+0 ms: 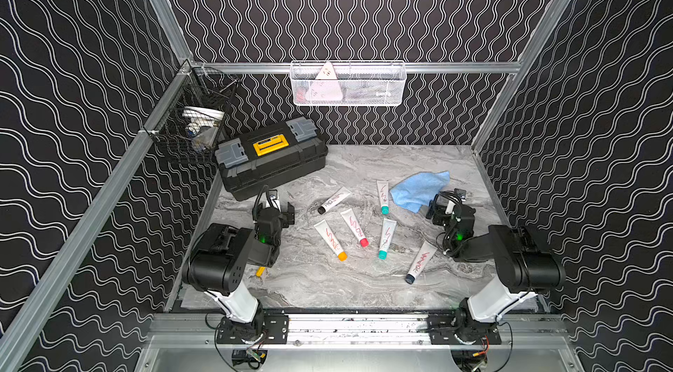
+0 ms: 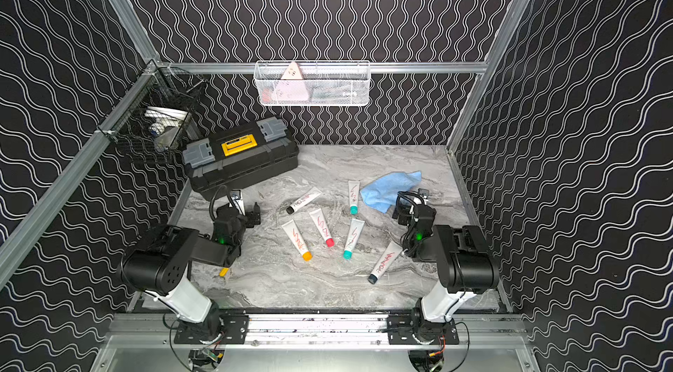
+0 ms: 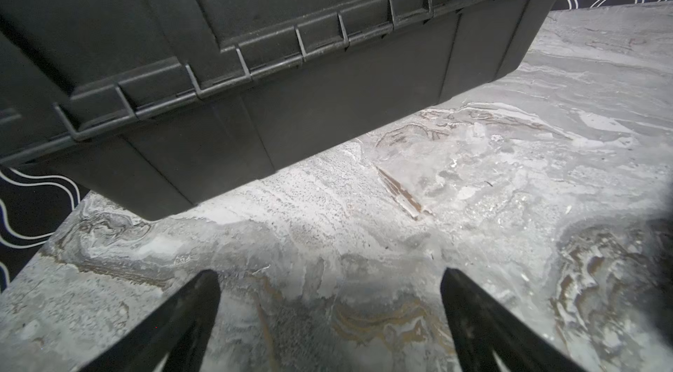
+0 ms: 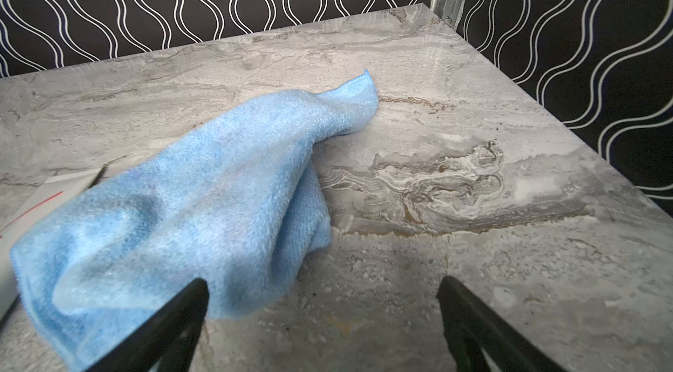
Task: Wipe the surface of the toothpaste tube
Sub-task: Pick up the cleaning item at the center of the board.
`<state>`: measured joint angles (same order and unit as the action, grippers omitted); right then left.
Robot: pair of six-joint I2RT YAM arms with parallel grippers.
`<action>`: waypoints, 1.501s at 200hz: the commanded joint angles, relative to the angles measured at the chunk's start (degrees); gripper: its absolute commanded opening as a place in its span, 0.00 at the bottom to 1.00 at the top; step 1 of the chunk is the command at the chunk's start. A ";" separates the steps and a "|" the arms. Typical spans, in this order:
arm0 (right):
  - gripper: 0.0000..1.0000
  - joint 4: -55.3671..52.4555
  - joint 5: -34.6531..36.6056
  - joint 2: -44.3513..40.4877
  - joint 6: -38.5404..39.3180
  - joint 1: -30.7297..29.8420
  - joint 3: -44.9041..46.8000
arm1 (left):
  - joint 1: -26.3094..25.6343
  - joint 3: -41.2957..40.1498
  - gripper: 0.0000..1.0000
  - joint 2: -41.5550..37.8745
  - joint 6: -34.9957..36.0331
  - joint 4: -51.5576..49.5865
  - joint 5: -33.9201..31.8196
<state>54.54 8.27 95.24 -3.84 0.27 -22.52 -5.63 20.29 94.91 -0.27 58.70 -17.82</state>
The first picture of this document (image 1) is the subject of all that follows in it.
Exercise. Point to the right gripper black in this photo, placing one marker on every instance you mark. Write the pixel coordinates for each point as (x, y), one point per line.
(439, 210)

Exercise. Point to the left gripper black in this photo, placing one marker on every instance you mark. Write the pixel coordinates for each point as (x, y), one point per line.
(281, 212)

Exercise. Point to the blue microfiber cloth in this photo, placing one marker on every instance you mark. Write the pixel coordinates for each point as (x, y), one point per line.
(418, 190)

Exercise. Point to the white tube green cap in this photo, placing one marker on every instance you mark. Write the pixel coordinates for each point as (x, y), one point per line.
(383, 195)

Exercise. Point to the white tube black cap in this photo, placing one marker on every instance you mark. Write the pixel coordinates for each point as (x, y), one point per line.
(334, 200)

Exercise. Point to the white tube pink cap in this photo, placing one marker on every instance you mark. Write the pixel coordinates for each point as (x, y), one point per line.
(352, 222)

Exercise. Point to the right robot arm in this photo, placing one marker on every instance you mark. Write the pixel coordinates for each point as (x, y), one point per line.
(525, 264)

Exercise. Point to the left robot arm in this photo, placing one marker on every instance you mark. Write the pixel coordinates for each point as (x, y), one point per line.
(217, 261)

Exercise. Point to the white tube dark blue cap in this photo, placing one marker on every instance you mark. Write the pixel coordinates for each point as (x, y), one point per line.
(424, 255)

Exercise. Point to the white tube orange cap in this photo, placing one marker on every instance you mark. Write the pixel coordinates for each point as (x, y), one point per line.
(331, 240)

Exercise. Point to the white tube teal cap lower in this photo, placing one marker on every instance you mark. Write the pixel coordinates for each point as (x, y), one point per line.
(387, 233)

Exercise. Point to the black toolbox yellow latch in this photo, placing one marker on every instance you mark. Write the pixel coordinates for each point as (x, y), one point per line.
(271, 156)

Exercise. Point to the pink triangle item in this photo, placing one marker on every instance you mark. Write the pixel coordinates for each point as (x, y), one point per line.
(325, 87)

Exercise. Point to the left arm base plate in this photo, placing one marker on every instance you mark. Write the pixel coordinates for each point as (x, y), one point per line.
(270, 330)

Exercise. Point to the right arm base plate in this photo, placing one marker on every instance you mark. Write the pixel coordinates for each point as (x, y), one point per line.
(459, 328)

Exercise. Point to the black wire basket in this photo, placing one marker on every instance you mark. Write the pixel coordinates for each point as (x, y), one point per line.
(189, 133)

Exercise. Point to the clear wall basket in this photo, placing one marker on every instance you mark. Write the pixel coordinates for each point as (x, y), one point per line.
(364, 83)

